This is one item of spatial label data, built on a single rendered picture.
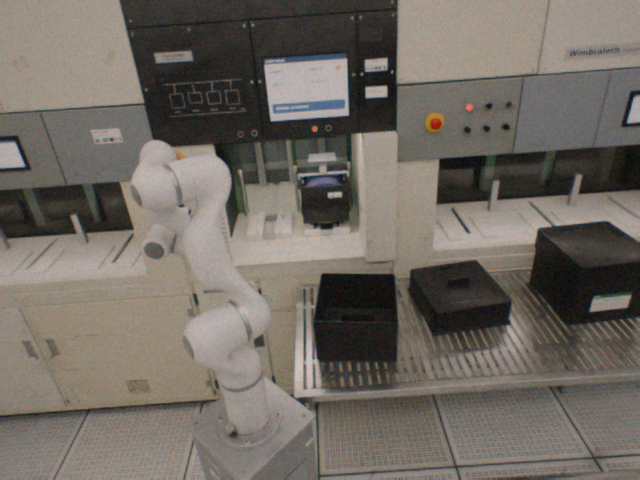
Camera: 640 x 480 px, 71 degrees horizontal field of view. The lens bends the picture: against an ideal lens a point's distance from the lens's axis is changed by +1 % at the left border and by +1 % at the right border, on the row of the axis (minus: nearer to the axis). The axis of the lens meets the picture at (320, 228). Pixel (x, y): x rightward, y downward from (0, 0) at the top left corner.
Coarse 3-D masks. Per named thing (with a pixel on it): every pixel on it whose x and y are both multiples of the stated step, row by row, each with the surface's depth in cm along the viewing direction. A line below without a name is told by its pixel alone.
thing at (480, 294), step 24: (456, 264) 181; (480, 264) 180; (408, 288) 184; (432, 288) 168; (456, 288) 167; (480, 288) 166; (432, 312) 159; (456, 312) 156; (480, 312) 158; (504, 312) 160
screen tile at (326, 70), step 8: (328, 64) 152; (336, 64) 152; (312, 72) 153; (320, 72) 153; (328, 72) 153; (336, 72) 153; (336, 80) 154; (312, 88) 155; (320, 88) 155; (328, 88) 155; (336, 88) 156; (344, 88) 156; (312, 96) 157; (320, 96) 157
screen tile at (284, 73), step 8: (272, 72) 152; (280, 72) 152; (288, 72) 153; (272, 80) 154; (280, 80) 154; (296, 80) 154; (304, 80) 154; (272, 88) 155; (280, 88) 155; (288, 88) 155; (296, 88) 155; (304, 88) 155; (272, 96) 156; (280, 96) 156; (288, 96) 156; (296, 96) 156; (304, 96) 157
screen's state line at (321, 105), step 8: (280, 104) 158; (288, 104) 158; (296, 104) 158; (304, 104) 158; (312, 104) 158; (320, 104) 158; (328, 104) 158; (336, 104) 158; (344, 104) 158; (280, 112) 159; (288, 112) 159
